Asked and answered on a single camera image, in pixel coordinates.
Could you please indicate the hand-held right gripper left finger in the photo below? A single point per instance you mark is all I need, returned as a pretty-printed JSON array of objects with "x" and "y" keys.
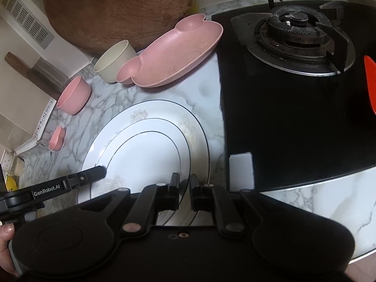
[{"x": 169, "y": 194}]

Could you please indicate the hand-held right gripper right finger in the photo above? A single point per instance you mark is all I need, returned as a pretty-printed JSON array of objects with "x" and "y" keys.
[{"x": 197, "y": 195}]

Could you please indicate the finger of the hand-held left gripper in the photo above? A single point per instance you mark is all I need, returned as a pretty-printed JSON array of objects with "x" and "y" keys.
[{"x": 88, "y": 174}]

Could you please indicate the small pink cup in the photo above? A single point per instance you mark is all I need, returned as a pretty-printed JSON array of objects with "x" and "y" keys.
[{"x": 56, "y": 139}]

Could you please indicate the white plate with black rings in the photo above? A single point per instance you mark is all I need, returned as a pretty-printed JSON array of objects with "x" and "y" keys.
[{"x": 147, "y": 147}]

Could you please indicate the person's left hand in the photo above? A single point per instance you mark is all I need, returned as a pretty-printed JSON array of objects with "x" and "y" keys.
[{"x": 5, "y": 241}]

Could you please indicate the yellow mug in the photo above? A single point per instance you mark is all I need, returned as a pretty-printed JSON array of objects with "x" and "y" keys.
[{"x": 10, "y": 184}]

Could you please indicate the white printed edge strip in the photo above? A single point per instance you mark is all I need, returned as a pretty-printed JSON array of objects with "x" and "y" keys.
[{"x": 41, "y": 123}]

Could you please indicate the pink bowl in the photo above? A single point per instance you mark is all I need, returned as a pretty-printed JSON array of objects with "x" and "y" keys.
[{"x": 73, "y": 97}]

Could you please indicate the black glass gas stove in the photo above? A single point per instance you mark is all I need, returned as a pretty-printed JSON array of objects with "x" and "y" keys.
[{"x": 282, "y": 117}]

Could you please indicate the cream cup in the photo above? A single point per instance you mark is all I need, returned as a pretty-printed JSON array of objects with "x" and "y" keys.
[{"x": 113, "y": 61}]

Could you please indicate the pink divided plate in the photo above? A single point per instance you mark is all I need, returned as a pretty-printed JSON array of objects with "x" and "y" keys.
[{"x": 173, "y": 55}]

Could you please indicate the round wooden cutting board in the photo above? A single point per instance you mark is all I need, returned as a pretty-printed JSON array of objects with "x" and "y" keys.
[{"x": 117, "y": 8}]

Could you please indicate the black burner pan support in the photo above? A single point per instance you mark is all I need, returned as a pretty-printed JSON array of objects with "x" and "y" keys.
[{"x": 293, "y": 32}]

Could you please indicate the red spatula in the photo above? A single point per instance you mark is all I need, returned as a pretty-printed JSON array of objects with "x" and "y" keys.
[{"x": 370, "y": 79}]

